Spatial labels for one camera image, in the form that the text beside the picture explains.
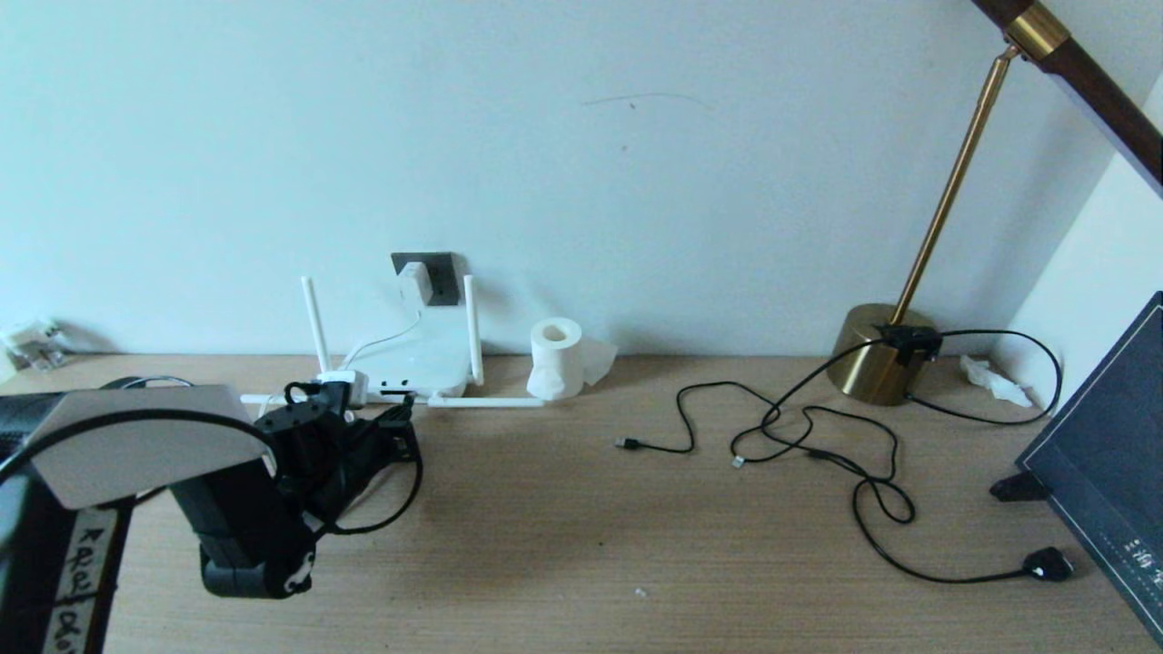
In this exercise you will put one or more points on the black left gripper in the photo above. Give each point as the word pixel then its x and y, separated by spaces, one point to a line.
pixel 318 450

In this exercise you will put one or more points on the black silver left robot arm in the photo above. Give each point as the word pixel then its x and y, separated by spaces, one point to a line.
pixel 127 454

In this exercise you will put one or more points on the white router with antennas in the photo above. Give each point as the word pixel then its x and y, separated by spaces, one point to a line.
pixel 427 363

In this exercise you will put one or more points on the white toilet paper roll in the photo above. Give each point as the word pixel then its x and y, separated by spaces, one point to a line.
pixel 556 359

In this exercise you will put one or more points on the clear plastic wrapper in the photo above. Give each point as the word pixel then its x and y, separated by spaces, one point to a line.
pixel 32 343

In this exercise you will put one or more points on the brass desk lamp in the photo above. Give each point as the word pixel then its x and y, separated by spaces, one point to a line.
pixel 868 363

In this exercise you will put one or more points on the crumpled white tissue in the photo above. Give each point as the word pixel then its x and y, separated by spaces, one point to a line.
pixel 998 381

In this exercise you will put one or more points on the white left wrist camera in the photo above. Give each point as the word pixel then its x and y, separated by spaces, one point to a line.
pixel 343 383

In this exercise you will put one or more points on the grey wall socket plate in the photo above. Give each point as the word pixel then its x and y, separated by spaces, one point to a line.
pixel 445 272

